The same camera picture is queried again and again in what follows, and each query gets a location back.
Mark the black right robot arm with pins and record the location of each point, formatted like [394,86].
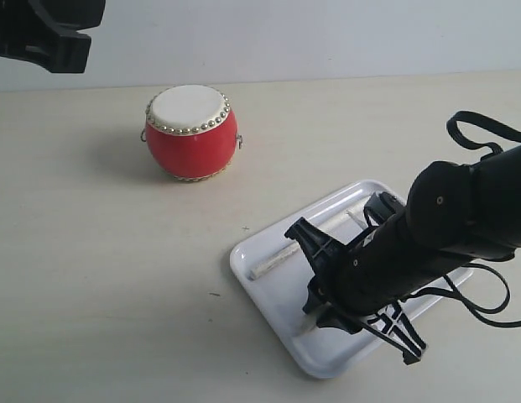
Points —
[455,216]

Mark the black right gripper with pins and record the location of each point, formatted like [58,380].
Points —
[366,277]

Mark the white plastic tray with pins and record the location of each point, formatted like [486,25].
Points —
[280,295]

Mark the small red drum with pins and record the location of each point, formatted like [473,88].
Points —
[191,131]

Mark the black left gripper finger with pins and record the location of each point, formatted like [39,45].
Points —
[49,33]

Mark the white drumstick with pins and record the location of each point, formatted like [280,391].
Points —
[308,325]
[268,264]

